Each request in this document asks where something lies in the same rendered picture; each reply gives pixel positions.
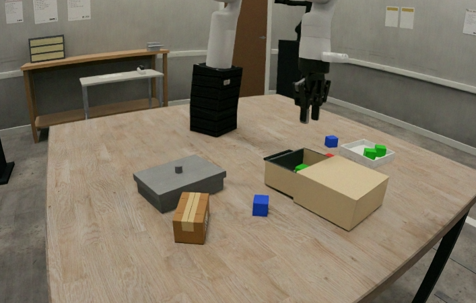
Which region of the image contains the brown cardboard box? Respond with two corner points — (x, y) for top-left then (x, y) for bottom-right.
(172, 192), (209, 244)

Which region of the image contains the blue block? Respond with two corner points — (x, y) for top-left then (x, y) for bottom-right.
(325, 135), (339, 148)
(252, 195), (269, 217)

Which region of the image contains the green block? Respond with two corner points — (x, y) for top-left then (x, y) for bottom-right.
(374, 144), (386, 158)
(363, 147), (376, 160)
(295, 164), (308, 172)

